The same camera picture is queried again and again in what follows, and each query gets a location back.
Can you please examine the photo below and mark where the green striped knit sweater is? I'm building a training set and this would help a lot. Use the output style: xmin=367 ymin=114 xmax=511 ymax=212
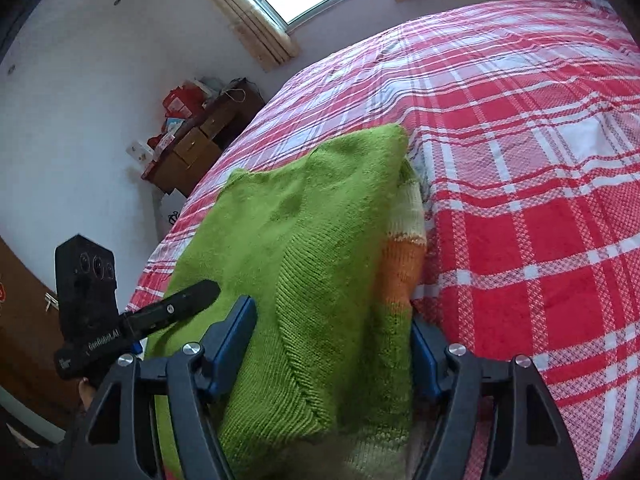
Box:
xmin=146 ymin=125 xmax=426 ymax=479

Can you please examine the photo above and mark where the person's left hand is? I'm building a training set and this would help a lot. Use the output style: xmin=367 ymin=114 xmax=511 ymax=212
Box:
xmin=78 ymin=378 xmax=96 ymax=411

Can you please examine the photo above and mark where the brown wooden door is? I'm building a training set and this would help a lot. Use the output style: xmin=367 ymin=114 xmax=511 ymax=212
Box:
xmin=1 ymin=244 xmax=79 ymax=429

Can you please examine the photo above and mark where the white paper bag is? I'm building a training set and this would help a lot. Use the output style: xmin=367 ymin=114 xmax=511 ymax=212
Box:
xmin=157 ymin=188 xmax=186 ymax=240

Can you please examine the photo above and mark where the brown wooden desk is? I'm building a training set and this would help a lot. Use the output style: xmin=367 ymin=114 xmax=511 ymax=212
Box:
xmin=142 ymin=78 xmax=265 ymax=197

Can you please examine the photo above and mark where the white box on desk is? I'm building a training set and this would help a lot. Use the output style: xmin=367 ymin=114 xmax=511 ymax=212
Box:
xmin=126 ymin=141 xmax=154 ymax=166

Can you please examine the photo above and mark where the red box on desk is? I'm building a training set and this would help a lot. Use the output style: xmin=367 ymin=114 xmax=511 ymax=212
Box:
xmin=163 ymin=86 xmax=206 ymax=119

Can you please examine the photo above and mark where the left beige curtain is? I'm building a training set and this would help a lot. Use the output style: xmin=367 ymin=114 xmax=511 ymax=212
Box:
xmin=212 ymin=0 xmax=299 ymax=72

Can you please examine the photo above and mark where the red plaid bed sheet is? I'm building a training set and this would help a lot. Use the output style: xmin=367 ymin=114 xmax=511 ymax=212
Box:
xmin=128 ymin=0 xmax=639 ymax=479

